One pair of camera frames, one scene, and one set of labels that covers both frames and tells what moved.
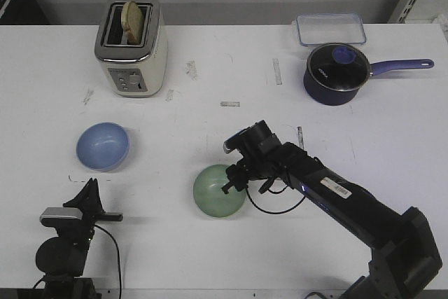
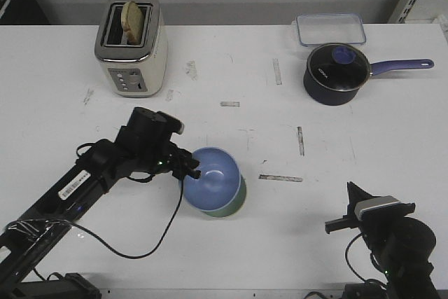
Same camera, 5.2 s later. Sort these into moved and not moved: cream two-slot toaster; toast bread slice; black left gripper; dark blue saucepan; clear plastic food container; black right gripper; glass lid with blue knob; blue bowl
Moved: blue bowl; black right gripper; black left gripper
Not moved: dark blue saucepan; cream two-slot toaster; glass lid with blue knob; toast bread slice; clear plastic food container
